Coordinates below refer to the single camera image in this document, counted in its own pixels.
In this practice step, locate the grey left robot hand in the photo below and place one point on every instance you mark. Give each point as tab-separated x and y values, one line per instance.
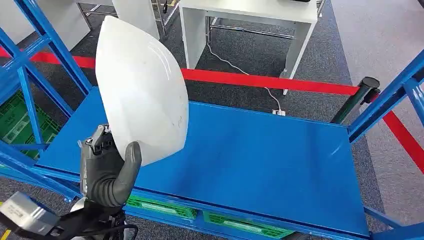
106	175

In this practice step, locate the white curved plastic shell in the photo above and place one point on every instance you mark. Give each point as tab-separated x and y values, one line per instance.
142	92

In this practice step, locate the green crate with label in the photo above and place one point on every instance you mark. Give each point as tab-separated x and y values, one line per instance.
159	207
245	227

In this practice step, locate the green plastic mesh crate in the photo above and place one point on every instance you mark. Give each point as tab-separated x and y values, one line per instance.
20	122

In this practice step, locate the blue steel shelf rack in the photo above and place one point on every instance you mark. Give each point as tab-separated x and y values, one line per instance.
248	159
29	99

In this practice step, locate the white cabinet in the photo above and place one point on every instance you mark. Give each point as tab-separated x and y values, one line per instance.
59	23

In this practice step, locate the white desk side panel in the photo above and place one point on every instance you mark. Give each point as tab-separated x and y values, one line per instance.
136	13

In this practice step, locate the white power socket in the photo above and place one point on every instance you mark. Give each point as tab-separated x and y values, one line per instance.
279	112

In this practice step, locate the red barrier belt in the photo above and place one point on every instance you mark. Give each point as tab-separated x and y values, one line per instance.
404	139
265	82

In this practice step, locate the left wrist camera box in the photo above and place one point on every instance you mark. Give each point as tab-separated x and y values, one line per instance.
26	212

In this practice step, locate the white desk with chrome frame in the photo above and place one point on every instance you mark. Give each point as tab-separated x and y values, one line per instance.
195	36

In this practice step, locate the black stanchion post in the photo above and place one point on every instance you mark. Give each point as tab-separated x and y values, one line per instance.
354	102

